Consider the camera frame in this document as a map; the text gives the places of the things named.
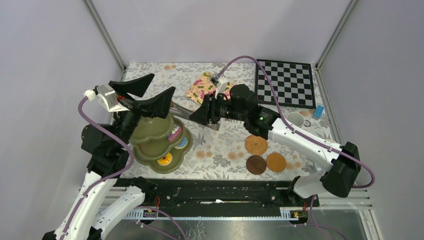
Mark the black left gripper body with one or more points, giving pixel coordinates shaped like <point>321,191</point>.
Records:
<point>127,121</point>

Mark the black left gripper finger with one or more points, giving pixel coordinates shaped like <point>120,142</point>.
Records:
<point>136,87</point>
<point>161,103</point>

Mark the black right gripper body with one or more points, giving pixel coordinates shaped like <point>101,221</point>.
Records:
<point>221,109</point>

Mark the woven rattan coaster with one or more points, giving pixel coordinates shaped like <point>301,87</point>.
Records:
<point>255,145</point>

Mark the blue donut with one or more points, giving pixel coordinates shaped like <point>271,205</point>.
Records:
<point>182,144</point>

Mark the dark brown wooden coaster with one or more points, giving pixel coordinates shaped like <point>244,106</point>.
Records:
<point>256,165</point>

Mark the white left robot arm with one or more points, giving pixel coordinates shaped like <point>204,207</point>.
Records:
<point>108,145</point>

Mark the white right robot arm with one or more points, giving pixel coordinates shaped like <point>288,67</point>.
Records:
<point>338,164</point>

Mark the green tiered dessert stand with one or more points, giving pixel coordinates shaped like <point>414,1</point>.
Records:
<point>150,143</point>

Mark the floral serving tray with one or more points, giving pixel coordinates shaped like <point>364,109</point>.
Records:
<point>203,86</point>

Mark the black grey chessboard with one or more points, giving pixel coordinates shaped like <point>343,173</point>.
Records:
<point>291,81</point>

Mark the light brown wooden coaster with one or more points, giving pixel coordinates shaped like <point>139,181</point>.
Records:
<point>276,162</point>

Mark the blue toy brick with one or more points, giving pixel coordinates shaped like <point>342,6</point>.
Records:
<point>319,111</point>

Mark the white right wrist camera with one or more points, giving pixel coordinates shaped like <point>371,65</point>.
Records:
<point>220,83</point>

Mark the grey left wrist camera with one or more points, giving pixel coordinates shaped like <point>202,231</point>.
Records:
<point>106,97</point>

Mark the aluminium corner post left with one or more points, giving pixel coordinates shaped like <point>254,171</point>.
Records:
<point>101,27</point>

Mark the aluminium corner post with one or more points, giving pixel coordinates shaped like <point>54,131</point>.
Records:
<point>334,36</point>
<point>101,27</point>

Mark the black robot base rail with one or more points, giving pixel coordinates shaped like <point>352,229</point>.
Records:
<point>189,198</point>

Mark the aluminium corner post right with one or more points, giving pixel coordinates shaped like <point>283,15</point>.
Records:
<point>334,36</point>

